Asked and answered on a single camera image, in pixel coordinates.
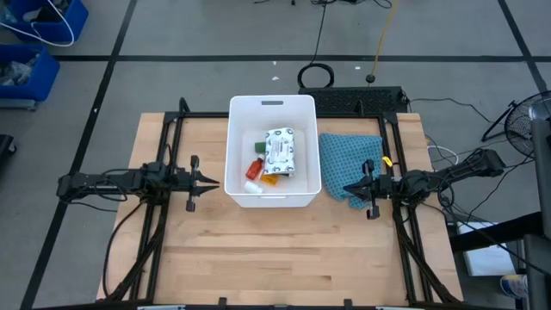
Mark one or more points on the red bottle white cap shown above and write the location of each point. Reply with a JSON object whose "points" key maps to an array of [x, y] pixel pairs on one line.
{"points": [[255, 170]]}

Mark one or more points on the black caster foot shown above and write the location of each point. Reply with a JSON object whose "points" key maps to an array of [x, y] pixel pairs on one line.
{"points": [[6, 145]]}

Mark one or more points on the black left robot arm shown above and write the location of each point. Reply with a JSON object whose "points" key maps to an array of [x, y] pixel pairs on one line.
{"points": [[86, 181]]}

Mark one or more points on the black standing fan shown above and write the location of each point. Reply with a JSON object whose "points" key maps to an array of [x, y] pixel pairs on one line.
{"points": [[523, 120]]}

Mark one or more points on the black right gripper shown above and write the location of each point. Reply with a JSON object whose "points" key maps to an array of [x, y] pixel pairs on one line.
{"points": [[383, 187]]}

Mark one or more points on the black metal table frame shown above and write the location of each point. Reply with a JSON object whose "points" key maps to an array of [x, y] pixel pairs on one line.
{"points": [[206, 115]]}

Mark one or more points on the small white plastic bottle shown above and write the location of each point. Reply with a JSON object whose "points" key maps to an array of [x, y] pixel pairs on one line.
{"points": [[253, 187]]}

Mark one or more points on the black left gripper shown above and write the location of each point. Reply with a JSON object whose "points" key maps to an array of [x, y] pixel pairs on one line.
{"points": [[193, 183]]}

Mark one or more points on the black furniture bar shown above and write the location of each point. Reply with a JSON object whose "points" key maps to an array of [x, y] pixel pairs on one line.
{"points": [[495, 232]]}

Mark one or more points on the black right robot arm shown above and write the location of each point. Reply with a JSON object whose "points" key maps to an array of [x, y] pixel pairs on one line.
{"points": [[473, 168]]}

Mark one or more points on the white perforated plastic basket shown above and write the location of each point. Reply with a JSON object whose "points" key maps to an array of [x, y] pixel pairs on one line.
{"points": [[245, 120]]}

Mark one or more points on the green bandage roll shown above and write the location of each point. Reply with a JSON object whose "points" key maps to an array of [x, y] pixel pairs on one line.
{"points": [[259, 147]]}

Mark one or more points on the blue storage bin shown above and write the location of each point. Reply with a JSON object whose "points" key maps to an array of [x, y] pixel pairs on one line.
{"points": [[43, 77], [73, 21]]}

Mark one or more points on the gray metal column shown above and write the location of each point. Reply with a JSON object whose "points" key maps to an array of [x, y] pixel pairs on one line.
{"points": [[541, 172]]}

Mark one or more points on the white box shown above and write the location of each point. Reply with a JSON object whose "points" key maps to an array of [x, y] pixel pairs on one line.
{"points": [[486, 260]]}

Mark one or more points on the teal patterned cloth bag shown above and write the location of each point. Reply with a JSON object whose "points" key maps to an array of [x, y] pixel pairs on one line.
{"points": [[344, 159]]}

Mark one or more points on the yellow tape tag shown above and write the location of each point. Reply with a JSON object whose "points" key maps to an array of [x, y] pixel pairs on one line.
{"points": [[387, 162]]}

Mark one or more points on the white pouch teal print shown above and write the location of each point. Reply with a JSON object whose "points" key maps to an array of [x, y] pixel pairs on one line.
{"points": [[280, 150]]}

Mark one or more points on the black table clamp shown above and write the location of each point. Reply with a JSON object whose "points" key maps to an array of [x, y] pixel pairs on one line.
{"points": [[348, 302], [222, 301]]}

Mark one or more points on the white blue container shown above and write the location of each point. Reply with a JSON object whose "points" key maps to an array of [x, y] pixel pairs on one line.
{"points": [[514, 286]]}

